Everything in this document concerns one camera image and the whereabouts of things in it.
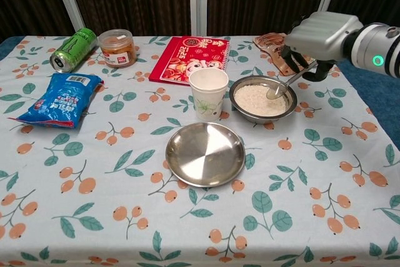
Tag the steel bowl of rice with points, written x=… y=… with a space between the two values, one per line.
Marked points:
x=253 y=101

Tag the flat steel plate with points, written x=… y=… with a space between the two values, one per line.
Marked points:
x=205 y=154

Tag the blue snack bag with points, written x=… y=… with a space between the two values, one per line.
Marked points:
x=61 y=99

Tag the metal spoon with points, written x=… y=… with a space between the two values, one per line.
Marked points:
x=276 y=91

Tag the green energy drink can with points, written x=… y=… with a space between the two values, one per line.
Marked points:
x=74 y=49

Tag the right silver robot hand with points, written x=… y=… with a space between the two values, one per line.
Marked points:
x=322 y=37

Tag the red spiral calendar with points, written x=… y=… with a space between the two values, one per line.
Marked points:
x=187 y=59

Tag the white floral paper cup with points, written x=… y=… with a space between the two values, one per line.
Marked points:
x=208 y=93

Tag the clear plastic snack jar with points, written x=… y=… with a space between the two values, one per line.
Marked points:
x=117 y=48

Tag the floral patterned tablecloth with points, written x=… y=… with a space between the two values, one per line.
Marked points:
x=125 y=185

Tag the brown spouted drink pouch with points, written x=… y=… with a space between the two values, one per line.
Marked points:
x=273 y=49

